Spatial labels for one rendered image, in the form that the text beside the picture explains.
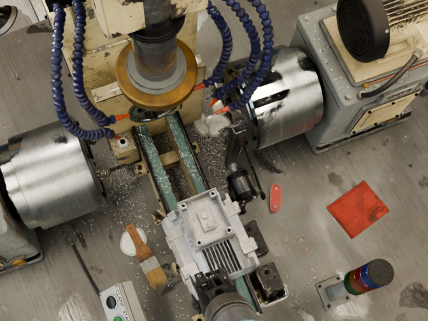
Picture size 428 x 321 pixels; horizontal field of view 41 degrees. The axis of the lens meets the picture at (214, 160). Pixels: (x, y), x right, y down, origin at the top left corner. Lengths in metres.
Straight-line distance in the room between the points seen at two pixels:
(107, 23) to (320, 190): 0.98
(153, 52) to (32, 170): 0.45
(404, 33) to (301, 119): 0.32
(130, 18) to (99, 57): 0.51
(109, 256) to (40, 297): 0.22
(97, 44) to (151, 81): 0.29
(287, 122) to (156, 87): 0.41
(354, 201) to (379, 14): 0.63
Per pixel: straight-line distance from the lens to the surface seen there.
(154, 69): 1.17
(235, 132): 1.29
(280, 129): 1.48
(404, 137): 1.90
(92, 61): 1.51
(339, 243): 1.74
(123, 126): 1.63
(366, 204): 1.78
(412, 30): 1.46
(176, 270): 1.64
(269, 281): 1.61
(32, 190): 1.39
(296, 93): 1.47
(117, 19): 0.99
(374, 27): 1.37
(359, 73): 1.51
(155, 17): 1.01
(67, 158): 1.38
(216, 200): 1.38
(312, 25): 1.56
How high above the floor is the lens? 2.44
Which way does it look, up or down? 71 degrees down
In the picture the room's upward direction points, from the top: 9 degrees clockwise
